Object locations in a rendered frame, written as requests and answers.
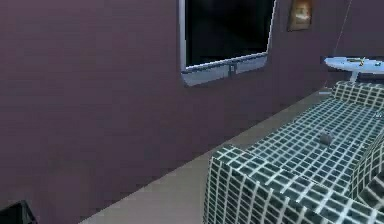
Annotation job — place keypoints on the dark checked sofa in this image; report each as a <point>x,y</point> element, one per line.
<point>300,160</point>

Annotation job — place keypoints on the small grey object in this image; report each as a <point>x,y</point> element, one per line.
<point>325,138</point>

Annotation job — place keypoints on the round white table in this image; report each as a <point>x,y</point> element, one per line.
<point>353,64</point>

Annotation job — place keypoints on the yellow object on table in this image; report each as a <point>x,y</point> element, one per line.
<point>356,60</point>

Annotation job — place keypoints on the black box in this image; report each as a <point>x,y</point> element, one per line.
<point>16,215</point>

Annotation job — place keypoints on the silver framed wall television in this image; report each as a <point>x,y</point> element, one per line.
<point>226,30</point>

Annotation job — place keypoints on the framed wall picture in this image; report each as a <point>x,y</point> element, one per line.
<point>300,15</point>

